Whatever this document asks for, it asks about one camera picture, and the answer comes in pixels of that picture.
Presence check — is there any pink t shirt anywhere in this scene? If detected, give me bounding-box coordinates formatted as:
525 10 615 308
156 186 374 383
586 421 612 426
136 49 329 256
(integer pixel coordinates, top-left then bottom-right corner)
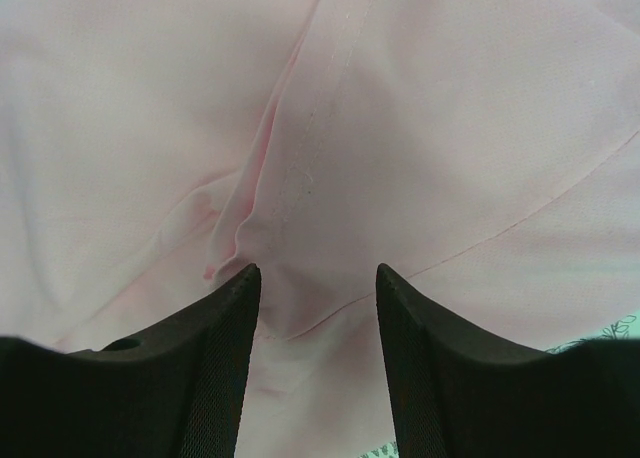
1 0 639 457

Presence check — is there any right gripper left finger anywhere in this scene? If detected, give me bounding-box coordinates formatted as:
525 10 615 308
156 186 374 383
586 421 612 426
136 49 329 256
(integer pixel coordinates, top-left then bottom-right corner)
1 265 261 458

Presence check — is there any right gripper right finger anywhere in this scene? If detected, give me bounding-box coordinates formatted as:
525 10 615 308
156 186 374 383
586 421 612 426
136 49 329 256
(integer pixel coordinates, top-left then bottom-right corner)
376 265 639 458

